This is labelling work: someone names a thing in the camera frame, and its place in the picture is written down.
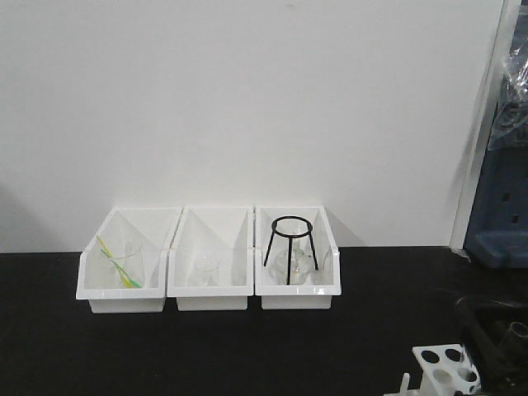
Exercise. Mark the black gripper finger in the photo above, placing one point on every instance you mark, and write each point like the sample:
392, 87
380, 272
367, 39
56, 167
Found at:
484, 322

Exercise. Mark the clear glass test tube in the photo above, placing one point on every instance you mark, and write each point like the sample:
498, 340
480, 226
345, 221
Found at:
514, 341

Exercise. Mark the white test tube rack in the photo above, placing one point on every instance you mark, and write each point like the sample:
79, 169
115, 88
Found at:
446, 369

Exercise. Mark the grey pegboard drying rack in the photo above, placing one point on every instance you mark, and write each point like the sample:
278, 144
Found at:
497, 231

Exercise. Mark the right white storage bin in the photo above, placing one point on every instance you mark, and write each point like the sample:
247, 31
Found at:
321, 285

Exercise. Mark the white storage bin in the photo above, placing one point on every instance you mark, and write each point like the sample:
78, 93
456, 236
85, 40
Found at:
321, 285
155, 228
225, 233

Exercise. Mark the clear glass flask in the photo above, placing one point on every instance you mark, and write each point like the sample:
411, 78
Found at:
291, 265

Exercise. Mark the plastic bag of black pegs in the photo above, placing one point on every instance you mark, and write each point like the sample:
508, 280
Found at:
509, 128

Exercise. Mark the middle white storage bin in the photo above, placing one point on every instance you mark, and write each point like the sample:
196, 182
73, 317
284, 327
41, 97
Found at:
225, 233

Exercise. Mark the small clear glass beaker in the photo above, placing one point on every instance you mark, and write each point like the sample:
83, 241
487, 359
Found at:
206, 269

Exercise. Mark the clear glass beaker left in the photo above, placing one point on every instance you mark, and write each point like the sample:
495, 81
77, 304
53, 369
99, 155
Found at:
129, 265

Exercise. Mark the left white storage bin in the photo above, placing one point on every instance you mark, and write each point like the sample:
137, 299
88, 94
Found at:
155, 228

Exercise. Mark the black wire tripod stand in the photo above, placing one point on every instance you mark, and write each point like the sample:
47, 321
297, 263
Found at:
307, 246

